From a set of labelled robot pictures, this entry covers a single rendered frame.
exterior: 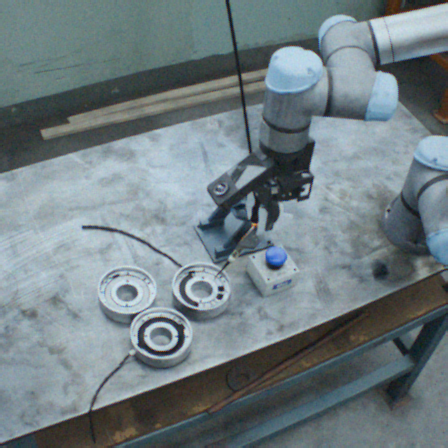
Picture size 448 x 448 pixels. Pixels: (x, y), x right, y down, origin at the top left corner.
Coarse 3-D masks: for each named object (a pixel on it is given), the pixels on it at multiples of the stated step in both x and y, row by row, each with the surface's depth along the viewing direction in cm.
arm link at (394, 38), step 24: (336, 24) 104; (360, 24) 102; (384, 24) 101; (408, 24) 100; (432, 24) 99; (336, 48) 100; (360, 48) 99; (384, 48) 101; (408, 48) 101; (432, 48) 101
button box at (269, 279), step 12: (264, 252) 125; (252, 264) 124; (264, 264) 123; (288, 264) 124; (252, 276) 126; (264, 276) 121; (276, 276) 122; (288, 276) 122; (264, 288) 122; (276, 288) 123; (288, 288) 125
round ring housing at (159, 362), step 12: (144, 312) 114; (156, 312) 116; (168, 312) 116; (132, 324) 112; (156, 324) 114; (168, 324) 114; (132, 336) 111; (144, 336) 112; (168, 336) 116; (192, 336) 112; (132, 348) 111; (156, 348) 111; (168, 348) 111; (144, 360) 110; (156, 360) 109; (168, 360) 109; (180, 360) 111
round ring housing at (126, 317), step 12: (108, 276) 120; (120, 276) 121; (132, 276) 121; (144, 276) 121; (120, 288) 120; (132, 288) 120; (156, 288) 118; (120, 300) 117; (108, 312) 115; (120, 312) 114; (132, 312) 114
